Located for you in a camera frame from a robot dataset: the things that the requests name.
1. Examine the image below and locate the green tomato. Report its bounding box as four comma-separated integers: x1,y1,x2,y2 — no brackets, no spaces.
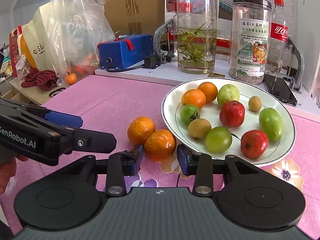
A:
204,126,233,153
180,104,200,126

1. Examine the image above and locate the brown kiwi fruit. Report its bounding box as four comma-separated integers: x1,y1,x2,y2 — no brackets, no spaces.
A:
188,118,212,139

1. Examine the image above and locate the orange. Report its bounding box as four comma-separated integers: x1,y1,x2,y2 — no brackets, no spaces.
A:
144,129,176,163
127,116,156,145
181,89,206,109
197,82,218,103

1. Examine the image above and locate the red apple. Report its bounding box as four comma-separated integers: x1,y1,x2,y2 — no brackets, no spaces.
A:
219,100,245,128
240,129,268,159

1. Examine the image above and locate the white ceramic plate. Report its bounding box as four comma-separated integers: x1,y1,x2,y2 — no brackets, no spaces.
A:
161,78,296,167

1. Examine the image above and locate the large light green fruit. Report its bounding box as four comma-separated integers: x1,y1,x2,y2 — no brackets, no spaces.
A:
217,84,240,107

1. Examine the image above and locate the oblong green fruit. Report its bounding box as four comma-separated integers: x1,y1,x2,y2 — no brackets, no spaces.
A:
259,108,283,141

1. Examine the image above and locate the small brown kiwi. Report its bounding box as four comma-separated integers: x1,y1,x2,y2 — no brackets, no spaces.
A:
248,96,262,112

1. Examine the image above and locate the person left hand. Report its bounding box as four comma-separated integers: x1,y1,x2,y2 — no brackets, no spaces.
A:
0,155,28,194

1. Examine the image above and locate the red striped cloth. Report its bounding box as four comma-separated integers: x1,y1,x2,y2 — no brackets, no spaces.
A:
21,67,59,91

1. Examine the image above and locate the blue plastic tool box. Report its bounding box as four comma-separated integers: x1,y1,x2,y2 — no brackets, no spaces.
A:
97,34,153,70

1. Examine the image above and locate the clear plastic bag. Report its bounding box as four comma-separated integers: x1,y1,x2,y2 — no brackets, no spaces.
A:
47,0,115,81

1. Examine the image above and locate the black power adapter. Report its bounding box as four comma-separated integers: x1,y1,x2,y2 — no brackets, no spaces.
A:
143,54,161,69

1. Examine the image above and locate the black smartphone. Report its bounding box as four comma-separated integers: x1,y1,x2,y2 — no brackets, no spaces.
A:
264,74,297,106

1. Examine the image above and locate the clear jar with label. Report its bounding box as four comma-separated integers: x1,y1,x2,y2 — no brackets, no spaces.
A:
228,0,271,85

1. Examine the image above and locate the cardboard box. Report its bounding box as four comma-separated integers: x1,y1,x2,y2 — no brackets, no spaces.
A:
104,0,165,35

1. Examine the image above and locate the cola bottle red cap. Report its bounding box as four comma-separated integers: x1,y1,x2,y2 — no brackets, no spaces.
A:
265,0,288,76

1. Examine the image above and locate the glass vase with plant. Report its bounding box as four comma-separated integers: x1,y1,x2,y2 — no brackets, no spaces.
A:
176,0,218,74

